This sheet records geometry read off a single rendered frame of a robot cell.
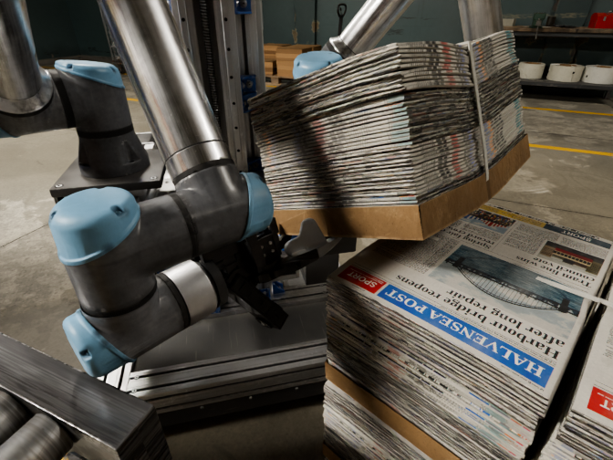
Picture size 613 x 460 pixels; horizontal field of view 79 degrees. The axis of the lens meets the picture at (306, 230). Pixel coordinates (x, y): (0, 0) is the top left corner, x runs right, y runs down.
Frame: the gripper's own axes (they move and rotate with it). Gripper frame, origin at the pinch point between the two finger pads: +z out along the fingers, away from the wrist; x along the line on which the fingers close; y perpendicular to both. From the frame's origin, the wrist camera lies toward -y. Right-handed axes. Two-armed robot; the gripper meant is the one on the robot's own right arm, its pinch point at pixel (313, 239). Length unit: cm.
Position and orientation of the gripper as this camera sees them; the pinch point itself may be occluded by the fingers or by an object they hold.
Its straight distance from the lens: 61.2
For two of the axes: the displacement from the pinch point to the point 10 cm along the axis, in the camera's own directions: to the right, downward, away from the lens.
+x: -6.7, -0.3, 7.4
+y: -2.6, -9.3, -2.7
